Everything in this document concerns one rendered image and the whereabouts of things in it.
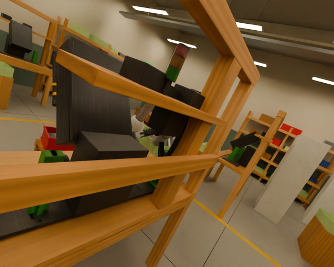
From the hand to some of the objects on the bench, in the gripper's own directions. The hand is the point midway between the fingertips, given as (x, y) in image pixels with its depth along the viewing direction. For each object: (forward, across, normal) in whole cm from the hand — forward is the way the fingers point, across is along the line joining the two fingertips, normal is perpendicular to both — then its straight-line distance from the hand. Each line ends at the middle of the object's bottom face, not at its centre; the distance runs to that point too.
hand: (137, 134), depth 113 cm
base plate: (+23, -22, +20) cm, 38 cm away
